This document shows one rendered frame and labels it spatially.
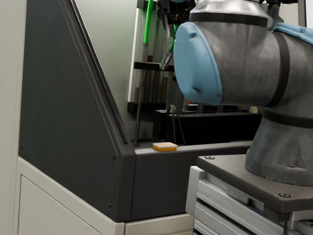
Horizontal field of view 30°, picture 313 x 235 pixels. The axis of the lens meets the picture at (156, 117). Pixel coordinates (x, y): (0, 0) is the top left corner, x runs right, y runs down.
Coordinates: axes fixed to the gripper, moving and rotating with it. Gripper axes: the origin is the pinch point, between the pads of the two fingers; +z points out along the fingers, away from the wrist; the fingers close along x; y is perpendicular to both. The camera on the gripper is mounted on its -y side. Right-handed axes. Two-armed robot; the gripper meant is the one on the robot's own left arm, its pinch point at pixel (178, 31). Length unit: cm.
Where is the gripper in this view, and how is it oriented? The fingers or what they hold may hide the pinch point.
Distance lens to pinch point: 147.9
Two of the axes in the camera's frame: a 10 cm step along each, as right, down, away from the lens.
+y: 0.8, 8.1, -5.8
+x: 9.9, -1.2, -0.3
